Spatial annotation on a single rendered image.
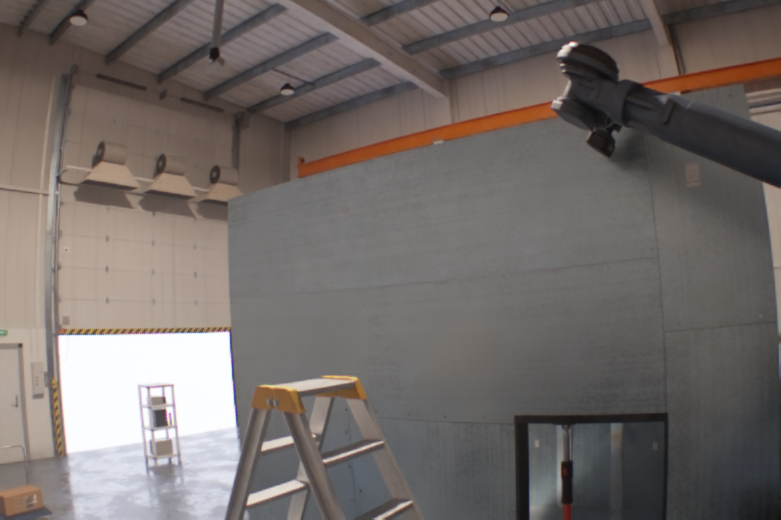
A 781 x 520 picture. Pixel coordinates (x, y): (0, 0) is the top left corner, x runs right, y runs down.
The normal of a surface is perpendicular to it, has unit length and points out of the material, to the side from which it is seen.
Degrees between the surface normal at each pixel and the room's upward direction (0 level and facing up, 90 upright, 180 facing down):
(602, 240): 90
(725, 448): 90
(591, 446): 90
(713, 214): 90
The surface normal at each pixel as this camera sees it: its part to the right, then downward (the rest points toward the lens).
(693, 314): -0.55, -0.07
